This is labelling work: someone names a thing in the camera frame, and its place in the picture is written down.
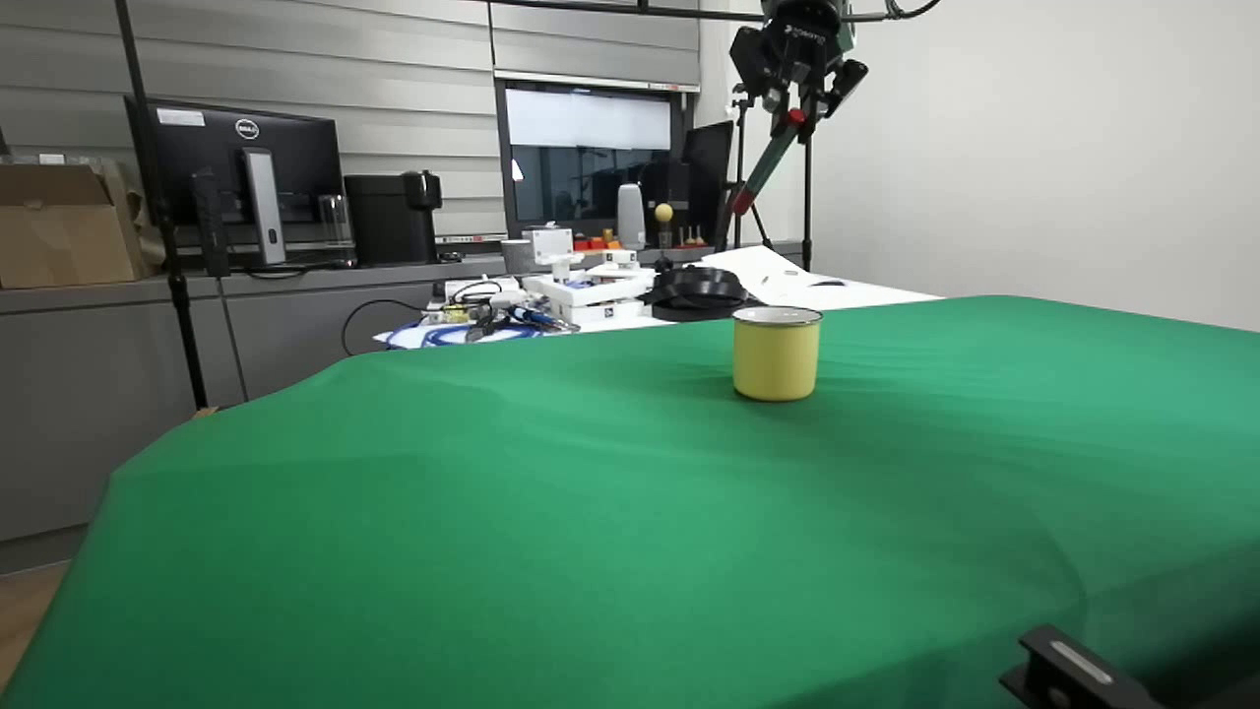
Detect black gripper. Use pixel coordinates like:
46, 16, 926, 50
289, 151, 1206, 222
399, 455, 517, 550
730, 0, 871, 122

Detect red marker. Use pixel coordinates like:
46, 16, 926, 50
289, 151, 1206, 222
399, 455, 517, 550
730, 111, 806, 218

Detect yellow mug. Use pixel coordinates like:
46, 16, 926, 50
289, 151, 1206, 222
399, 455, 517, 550
731, 309, 818, 402

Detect white paper sheets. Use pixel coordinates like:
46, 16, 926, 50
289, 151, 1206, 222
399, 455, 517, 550
730, 247, 926, 310

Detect white electronics clutter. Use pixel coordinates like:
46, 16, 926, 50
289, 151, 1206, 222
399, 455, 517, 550
374, 266, 652, 350

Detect black computer tower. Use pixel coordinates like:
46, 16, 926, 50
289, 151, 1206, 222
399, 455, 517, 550
345, 171, 441, 266

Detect green table cloth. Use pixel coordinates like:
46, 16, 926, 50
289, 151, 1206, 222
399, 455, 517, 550
2, 297, 1260, 709

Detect Dell monitor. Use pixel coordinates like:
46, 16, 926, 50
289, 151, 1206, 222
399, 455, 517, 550
126, 100, 353, 271

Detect black tripod stand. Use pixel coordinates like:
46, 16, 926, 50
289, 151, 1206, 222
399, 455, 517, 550
111, 0, 214, 414

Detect cardboard box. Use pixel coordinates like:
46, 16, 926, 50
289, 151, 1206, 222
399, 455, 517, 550
0, 166, 146, 287

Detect black coiled cable bundle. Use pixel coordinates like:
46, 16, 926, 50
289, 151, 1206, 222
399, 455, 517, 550
646, 262, 751, 323

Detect black camera clamp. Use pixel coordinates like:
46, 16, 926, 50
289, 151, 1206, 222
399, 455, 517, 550
1000, 627, 1164, 709

